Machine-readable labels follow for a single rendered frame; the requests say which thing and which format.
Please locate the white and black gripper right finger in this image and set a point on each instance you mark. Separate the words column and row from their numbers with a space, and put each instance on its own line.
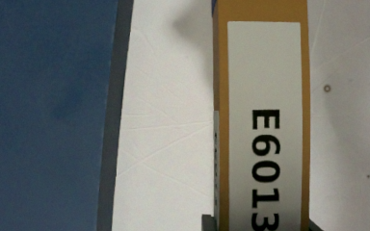
column 313, row 226

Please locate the tan welding electrode pack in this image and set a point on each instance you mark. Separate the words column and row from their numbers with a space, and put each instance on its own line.
column 261, row 115

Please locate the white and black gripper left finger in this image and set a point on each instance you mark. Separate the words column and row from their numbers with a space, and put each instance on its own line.
column 208, row 223

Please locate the dark blue low platform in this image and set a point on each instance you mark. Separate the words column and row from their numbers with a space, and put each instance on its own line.
column 62, row 68

